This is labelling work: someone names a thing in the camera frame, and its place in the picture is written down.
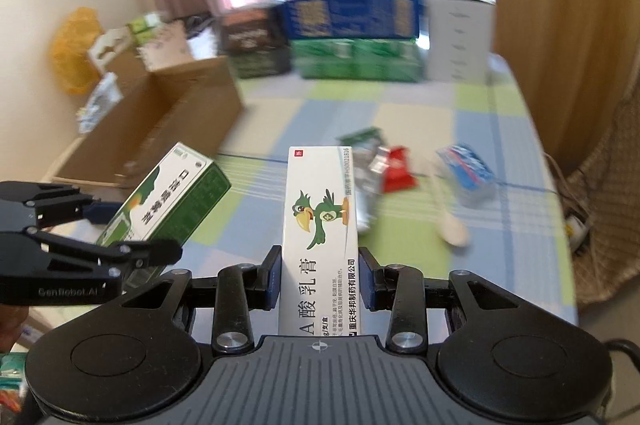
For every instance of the clear plastic bag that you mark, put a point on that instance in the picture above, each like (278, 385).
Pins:
(102, 102)

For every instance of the white wooden chair back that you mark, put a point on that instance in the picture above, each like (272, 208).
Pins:
(107, 47)

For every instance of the stack of small green packs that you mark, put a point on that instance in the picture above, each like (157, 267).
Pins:
(147, 27)

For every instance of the white bird-print ointment box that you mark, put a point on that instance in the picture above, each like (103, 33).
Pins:
(320, 215)

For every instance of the silver foil packet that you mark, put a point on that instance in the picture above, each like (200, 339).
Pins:
(369, 205)

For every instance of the pale pink paper card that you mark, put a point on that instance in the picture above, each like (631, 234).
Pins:
(165, 47)

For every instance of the clear toothpick box blue label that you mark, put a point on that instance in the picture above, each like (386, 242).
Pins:
(465, 172)

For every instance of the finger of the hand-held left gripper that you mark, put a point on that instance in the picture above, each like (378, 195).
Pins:
(102, 211)
(150, 251)

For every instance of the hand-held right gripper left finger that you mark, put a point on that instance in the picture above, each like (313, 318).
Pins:
(272, 275)

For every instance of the plaid cloth desktop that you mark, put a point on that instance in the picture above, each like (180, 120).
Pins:
(500, 230)

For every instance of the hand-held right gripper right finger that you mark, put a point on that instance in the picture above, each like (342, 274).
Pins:
(366, 277)

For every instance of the brown cardboard box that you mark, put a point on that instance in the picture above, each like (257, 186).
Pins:
(200, 105)

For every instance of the tan curtain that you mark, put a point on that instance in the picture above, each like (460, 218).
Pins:
(565, 15)

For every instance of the yellow plastic bag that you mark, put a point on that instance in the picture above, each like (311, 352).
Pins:
(75, 52)

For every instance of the blue carton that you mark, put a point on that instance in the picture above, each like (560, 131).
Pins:
(350, 17)

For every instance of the red candy packet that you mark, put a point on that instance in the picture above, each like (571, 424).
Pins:
(400, 172)

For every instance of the tall white carton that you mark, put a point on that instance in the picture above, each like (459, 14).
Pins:
(457, 40)

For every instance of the brown dark stacked boxes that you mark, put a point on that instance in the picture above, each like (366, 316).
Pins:
(252, 42)

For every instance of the green medicine box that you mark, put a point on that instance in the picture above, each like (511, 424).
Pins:
(170, 190)

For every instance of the chair with quilted brown cover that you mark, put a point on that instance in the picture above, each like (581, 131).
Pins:
(610, 205)

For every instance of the green tissue multipack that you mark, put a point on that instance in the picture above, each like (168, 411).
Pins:
(357, 60)

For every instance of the white plastic spoon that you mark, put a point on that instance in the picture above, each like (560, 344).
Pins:
(452, 232)

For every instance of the white power strip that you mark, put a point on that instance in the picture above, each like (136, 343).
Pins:
(575, 230)

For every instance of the person's left hand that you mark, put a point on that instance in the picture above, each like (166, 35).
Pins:
(10, 327)

